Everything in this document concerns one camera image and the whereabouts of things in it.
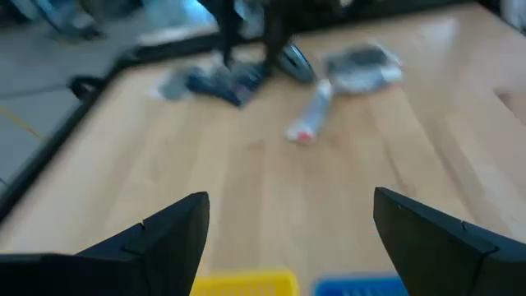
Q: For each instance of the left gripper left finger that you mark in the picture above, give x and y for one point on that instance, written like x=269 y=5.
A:
x=164 y=255

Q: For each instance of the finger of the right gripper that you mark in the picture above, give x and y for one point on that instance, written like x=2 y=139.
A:
x=277 y=37
x=230 y=33

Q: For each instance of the yellow plastic basket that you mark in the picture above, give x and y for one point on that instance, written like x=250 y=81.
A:
x=246 y=283

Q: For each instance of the black frame clamp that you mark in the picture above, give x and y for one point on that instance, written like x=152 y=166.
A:
x=74 y=84

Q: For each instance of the blue plastic basket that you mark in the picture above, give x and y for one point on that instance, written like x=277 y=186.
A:
x=357 y=287

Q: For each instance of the black aluminium table frame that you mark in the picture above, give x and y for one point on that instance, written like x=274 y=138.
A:
x=49 y=148

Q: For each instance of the small white toothpaste tube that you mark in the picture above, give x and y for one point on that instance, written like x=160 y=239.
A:
x=313 y=111

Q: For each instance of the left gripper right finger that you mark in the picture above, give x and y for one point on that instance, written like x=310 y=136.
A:
x=444 y=263

